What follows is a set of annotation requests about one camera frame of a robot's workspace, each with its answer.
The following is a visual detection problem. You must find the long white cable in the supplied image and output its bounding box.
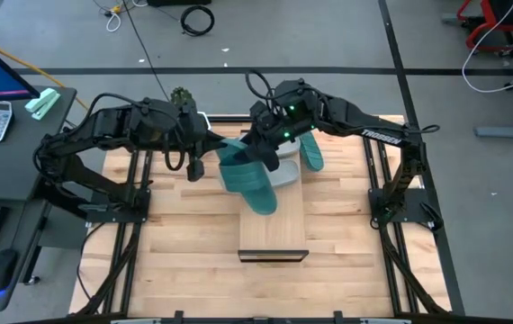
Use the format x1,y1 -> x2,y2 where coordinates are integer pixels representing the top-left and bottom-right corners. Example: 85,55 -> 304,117
462,0 -> 513,95

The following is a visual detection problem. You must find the green rubber slide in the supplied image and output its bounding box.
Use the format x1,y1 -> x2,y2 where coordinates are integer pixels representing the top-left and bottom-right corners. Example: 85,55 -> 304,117
299,131 -> 325,173
215,137 -> 280,216

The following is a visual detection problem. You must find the long thin black cable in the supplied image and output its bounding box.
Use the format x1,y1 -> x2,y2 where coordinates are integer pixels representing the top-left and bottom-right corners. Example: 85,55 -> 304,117
121,0 -> 172,103

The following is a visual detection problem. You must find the mint green stapler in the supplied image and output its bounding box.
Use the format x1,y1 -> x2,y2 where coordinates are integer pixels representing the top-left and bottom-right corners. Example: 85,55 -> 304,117
24,87 -> 62,122

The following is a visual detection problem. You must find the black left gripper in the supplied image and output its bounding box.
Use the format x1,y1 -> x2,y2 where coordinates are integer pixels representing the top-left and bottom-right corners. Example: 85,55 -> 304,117
177,105 -> 236,182

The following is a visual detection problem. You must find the black box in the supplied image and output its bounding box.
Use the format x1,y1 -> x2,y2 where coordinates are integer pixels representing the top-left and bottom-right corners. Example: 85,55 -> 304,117
147,0 -> 212,7

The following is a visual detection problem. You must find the coiled black cable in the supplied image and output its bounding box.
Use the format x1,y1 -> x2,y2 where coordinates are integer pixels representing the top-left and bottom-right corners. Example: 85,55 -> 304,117
179,4 -> 216,38

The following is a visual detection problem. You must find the green cactus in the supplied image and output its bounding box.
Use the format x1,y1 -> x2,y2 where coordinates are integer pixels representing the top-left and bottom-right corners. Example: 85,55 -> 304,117
170,86 -> 194,108

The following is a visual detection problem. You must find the yellow cable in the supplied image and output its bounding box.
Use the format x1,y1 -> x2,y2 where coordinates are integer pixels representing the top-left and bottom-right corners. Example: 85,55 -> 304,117
0,35 -> 90,112

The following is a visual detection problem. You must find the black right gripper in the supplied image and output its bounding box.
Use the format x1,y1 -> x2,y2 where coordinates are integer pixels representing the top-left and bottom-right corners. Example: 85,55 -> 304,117
233,101 -> 312,173

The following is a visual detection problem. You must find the black desk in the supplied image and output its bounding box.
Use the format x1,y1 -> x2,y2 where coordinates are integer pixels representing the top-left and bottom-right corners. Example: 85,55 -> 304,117
0,85 -> 78,312

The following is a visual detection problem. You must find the short white cable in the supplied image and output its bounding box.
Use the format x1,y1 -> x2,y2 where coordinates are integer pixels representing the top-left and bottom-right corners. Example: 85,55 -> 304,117
105,11 -> 122,33

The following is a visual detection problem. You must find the black computer mouse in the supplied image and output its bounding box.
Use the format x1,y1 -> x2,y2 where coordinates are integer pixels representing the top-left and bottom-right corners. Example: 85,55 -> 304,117
0,248 -> 19,293

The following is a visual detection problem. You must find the black aluminium table frame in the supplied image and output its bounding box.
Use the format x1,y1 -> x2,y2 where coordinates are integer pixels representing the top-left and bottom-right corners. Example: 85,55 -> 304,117
76,114 -> 464,324

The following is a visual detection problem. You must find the wooden shelf with black frame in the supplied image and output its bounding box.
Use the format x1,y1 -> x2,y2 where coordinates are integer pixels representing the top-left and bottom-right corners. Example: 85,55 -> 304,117
237,128 -> 311,263

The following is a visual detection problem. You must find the grey desk base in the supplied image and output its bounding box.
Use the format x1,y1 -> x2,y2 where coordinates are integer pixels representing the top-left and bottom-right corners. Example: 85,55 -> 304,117
474,69 -> 513,140

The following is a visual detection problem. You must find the black cable bundle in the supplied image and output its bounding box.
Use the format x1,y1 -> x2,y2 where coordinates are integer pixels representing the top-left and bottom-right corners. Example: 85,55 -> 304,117
375,220 -> 449,315
76,220 -> 143,316

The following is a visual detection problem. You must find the red and black cart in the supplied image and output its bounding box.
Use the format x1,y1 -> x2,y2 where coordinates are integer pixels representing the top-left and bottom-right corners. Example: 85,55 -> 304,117
443,0 -> 513,59

